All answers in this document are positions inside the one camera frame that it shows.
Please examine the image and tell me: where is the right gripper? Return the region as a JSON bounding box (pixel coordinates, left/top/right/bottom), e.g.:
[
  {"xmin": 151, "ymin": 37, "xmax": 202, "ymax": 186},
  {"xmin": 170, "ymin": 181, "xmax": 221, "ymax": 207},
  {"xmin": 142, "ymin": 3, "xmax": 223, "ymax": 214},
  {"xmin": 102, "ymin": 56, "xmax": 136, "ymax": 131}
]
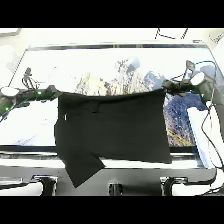
[{"xmin": 161, "ymin": 79, "xmax": 184, "ymax": 96}]

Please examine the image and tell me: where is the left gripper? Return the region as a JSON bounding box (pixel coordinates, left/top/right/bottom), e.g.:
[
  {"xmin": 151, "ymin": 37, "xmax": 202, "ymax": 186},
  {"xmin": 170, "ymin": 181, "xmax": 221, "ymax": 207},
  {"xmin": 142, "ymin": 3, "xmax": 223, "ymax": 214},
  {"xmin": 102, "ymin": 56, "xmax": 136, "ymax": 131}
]
[{"xmin": 41, "ymin": 84, "xmax": 64, "ymax": 101}]

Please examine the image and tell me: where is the black garment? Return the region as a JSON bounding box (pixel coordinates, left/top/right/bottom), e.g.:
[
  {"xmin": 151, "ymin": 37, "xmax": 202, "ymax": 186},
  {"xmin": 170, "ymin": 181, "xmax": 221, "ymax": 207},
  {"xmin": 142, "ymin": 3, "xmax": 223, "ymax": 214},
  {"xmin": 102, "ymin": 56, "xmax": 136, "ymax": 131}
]
[{"xmin": 54, "ymin": 88, "xmax": 173, "ymax": 189}]

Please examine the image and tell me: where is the black cable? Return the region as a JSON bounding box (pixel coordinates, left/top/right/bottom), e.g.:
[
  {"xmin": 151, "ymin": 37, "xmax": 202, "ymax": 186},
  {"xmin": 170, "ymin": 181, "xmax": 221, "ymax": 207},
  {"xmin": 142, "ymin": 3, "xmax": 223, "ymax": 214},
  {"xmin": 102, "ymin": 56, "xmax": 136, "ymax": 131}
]
[{"xmin": 176, "ymin": 60, "xmax": 224, "ymax": 196}]

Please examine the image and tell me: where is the silver frame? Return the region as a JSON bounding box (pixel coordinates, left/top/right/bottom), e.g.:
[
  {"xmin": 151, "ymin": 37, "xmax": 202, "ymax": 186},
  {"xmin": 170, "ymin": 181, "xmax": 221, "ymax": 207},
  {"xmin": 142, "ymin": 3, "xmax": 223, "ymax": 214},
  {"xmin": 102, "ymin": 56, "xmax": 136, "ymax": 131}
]
[{"xmin": 0, "ymin": 145, "xmax": 224, "ymax": 197}]

